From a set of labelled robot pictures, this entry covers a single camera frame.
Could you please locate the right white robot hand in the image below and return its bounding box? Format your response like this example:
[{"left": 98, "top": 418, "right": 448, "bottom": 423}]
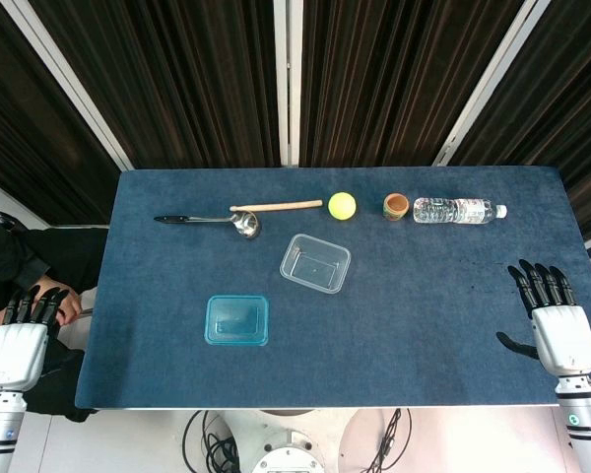
[{"left": 495, "top": 258, "right": 591, "bottom": 379}]

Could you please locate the clear plastic water bottle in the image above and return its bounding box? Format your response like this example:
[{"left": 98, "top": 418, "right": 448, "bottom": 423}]
[{"left": 412, "top": 196, "right": 508, "bottom": 226}]

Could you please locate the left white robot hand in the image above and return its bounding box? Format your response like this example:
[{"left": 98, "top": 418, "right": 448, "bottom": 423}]
[{"left": 0, "top": 284, "right": 71, "bottom": 394}]

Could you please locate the small orange cup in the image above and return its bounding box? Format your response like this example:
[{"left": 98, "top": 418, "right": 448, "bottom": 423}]
[{"left": 382, "top": 192, "right": 409, "bottom": 222}]

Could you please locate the person in black clothes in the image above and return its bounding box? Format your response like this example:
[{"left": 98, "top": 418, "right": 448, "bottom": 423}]
[{"left": 0, "top": 209, "right": 110, "bottom": 423}]

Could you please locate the clear plastic food container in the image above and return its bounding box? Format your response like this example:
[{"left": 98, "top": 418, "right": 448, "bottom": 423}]
[{"left": 279, "top": 233, "right": 352, "bottom": 296}]

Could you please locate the wooden stick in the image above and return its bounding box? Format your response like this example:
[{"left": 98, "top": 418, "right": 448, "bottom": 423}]
[{"left": 229, "top": 198, "right": 324, "bottom": 213}]

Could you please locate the yellow tennis ball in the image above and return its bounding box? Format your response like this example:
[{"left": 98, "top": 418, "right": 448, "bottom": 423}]
[{"left": 327, "top": 191, "right": 359, "bottom": 221}]

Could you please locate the dark brown curtain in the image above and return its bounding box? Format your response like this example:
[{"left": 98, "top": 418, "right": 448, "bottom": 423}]
[
  {"left": 29, "top": 0, "right": 282, "bottom": 171},
  {"left": 298, "top": 0, "right": 526, "bottom": 169},
  {"left": 447, "top": 0, "right": 591, "bottom": 240},
  {"left": 0, "top": 0, "right": 125, "bottom": 226}
]

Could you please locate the white partition frame post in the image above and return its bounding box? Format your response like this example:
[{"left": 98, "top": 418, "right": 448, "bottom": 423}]
[
  {"left": 432, "top": 0, "right": 557, "bottom": 168},
  {"left": 273, "top": 0, "right": 304, "bottom": 169},
  {"left": 0, "top": 0, "right": 139, "bottom": 172}
]

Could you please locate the black cable bundle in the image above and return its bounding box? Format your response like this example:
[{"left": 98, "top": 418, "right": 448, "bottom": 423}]
[{"left": 184, "top": 408, "right": 242, "bottom": 473}]

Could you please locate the blue cloth-covered table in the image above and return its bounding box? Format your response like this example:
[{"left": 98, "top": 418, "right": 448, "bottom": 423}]
[{"left": 73, "top": 166, "right": 591, "bottom": 410}]

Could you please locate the black cable with plug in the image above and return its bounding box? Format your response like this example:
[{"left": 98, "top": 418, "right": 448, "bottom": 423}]
[{"left": 366, "top": 407, "right": 414, "bottom": 473}]

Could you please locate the steel ladle black handle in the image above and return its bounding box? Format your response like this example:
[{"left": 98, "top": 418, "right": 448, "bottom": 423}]
[{"left": 153, "top": 210, "right": 262, "bottom": 241}]

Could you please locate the blue plastic container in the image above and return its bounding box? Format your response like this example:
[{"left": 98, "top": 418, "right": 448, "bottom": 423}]
[{"left": 204, "top": 294, "right": 270, "bottom": 347}]

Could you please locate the round grey robot base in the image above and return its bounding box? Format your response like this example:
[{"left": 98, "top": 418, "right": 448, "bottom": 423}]
[{"left": 251, "top": 428, "right": 326, "bottom": 473}]

